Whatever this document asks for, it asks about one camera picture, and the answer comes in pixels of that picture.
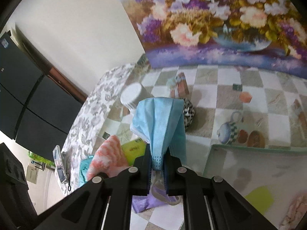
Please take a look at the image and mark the purple cloth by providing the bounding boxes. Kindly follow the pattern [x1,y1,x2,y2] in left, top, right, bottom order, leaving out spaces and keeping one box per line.
[132,181,181,213]

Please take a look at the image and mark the white capped supplement bottle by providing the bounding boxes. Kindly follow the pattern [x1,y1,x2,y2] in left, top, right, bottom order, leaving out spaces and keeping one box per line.
[120,82,152,115]

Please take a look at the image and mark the small tablet device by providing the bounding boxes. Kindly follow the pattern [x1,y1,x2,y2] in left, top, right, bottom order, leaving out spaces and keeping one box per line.
[53,145,67,183]

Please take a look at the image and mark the floral vase painting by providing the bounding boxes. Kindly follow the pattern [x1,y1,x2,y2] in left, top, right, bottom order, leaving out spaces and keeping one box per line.
[120,0,306,78]

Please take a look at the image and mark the pink lace fabric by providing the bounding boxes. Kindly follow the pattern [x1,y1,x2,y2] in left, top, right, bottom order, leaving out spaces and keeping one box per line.
[279,194,306,230]

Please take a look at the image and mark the checkered printed tablecloth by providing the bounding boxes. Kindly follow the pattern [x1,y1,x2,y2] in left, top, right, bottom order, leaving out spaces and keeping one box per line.
[96,63,307,230]

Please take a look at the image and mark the blue surgical face mask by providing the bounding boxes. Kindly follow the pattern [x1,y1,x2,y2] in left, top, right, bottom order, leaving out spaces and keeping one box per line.
[130,97,187,171]

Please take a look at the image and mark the dark cabinet doors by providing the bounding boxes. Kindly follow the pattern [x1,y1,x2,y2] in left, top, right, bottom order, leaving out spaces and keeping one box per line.
[1,33,82,160]

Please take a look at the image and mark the green paper packet box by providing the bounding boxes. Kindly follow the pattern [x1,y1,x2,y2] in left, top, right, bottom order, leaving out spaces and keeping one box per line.
[121,139,146,166]

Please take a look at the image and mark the pink white chevron sponge cloth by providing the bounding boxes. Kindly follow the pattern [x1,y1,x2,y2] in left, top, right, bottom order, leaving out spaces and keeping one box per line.
[87,135,130,181]

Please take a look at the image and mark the black white leopard scrunchie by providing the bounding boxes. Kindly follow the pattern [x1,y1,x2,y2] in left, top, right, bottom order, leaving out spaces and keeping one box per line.
[183,98,196,130]

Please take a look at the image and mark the grey floral tablecloth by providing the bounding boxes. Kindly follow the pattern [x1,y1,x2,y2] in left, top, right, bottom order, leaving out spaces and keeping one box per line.
[60,63,136,196]

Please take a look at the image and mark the clear green rimmed tray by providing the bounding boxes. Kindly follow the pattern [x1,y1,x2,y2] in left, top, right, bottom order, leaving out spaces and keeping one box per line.
[203,145,306,229]

